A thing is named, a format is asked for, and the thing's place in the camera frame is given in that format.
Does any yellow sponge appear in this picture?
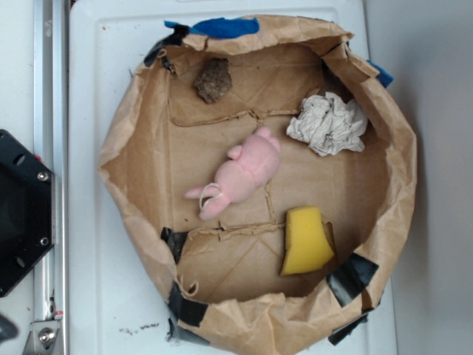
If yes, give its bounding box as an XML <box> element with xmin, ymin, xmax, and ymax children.
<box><xmin>280</xmin><ymin>206</ymin><xmax>335</xmax><ymax>276</ymax></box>

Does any brown paper bag tray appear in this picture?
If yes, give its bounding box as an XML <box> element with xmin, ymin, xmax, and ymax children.
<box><xmin>99</xmin><ymin>15</ymin><xmax>417</xmax><ymax>354</ymax></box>

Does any metal corner bracket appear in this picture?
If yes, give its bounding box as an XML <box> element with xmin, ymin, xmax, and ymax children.
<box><xmin>22</xmin><ymin>320</ymin><xmax>62</xmax><ymax>355</ymax></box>

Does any brown grey rock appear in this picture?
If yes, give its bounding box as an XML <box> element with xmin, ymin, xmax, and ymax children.
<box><xmin>194</xmin><ymin>58</ymin><xmax>233</xmax><ymax>104</ymax></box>

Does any aluminium extrusion rail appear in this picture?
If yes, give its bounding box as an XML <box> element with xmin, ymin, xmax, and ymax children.
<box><xmin>33</xmin><ymin>1</ymin><xmax>72</xmax><ymax>354</ymax></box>

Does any blue tape piece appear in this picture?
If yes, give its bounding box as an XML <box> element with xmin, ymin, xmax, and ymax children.
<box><xmin>164</xmin><ymin>18</ymin><xmax>260</xmax><ymax>39</ymax></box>

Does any pink plush bunny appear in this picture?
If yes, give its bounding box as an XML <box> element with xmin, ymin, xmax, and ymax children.
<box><xmin>184</xmin><ymin>126</ymin><xmax>282</xmax><ymax>220</ymax></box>

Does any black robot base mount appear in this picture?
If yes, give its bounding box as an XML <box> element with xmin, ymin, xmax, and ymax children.
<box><xmin>1</xmin><ymin>129</ymin><xmax>54</xmax><ymax>297</ymax></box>

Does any crumpled white paper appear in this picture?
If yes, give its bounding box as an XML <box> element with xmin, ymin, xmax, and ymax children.
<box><xmin>286</xmin><ymin>92</ymin><xmax>368</xmax><ymax>157</ymax></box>

